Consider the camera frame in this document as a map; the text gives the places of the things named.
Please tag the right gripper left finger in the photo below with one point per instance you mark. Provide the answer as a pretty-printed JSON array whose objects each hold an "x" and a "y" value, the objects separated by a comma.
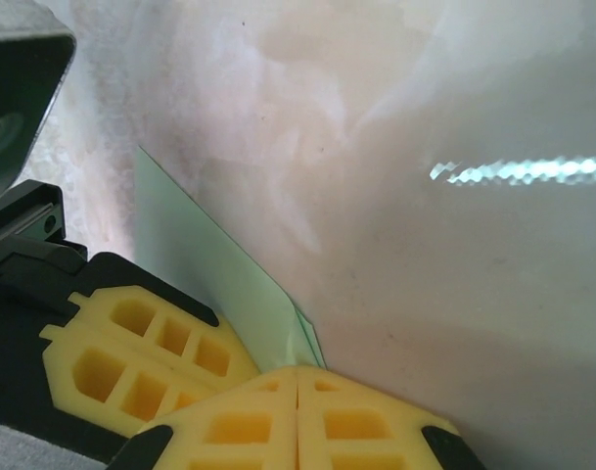
[{"x": 239, "y": 431}]

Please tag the green square paper sheet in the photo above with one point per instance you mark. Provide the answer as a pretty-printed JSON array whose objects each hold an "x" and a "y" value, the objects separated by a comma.
[{"x": 190, "y": 245}]

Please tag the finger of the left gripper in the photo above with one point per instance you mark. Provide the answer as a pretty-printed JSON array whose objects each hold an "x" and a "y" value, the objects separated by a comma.
[
  {"x": 111, "y": 362},
  {"x": 151, "y": 298}
]

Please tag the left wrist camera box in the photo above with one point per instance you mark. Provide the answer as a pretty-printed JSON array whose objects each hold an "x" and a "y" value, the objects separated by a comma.
[{"x": 18, "y": 98}]

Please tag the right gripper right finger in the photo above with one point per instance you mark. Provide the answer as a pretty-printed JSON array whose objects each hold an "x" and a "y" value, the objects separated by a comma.
[{"x": 356, "y": 431}]

